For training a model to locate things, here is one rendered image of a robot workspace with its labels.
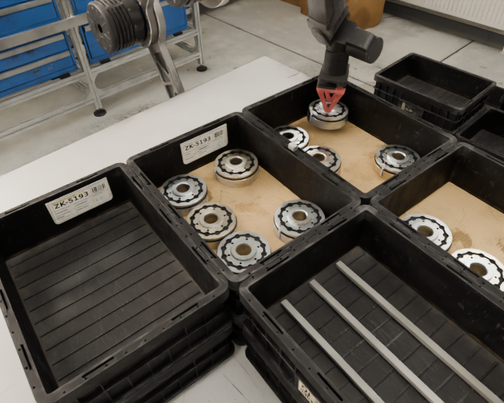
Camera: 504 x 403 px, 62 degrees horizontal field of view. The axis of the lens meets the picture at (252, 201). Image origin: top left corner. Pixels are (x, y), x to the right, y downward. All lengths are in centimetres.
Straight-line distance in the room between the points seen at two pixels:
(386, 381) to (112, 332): 45
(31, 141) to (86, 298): 209
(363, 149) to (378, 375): 57
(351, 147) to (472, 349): 54
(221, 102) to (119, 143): 38
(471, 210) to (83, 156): 105
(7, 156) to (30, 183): 147
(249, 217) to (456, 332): 44
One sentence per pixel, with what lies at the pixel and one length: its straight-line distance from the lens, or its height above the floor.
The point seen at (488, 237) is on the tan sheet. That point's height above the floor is 83.
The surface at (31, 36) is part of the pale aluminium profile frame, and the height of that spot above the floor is 59.
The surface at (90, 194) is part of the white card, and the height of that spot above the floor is 89.
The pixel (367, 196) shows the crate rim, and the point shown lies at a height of 93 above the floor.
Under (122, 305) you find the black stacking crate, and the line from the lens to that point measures 80.
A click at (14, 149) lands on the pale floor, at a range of 284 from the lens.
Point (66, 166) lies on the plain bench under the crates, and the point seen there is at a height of 70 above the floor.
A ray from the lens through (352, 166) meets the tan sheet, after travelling 103.
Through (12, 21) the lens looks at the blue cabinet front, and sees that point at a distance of 259.
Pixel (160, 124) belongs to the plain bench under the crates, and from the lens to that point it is 143.
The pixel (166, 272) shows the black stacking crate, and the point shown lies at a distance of 83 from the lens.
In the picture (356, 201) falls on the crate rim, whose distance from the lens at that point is 80.
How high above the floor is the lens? 148
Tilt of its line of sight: 45 degrees down
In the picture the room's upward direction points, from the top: 2 degrees counter-clockwise
